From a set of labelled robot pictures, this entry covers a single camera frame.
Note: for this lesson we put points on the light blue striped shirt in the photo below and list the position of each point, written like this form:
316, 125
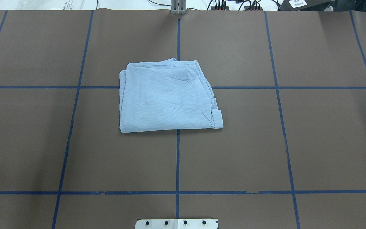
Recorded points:
164, 95

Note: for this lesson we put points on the aluminium frame post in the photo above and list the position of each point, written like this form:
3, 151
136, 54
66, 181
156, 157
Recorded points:
178, 7

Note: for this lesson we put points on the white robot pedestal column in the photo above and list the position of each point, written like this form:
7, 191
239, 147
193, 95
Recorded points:
177, 224

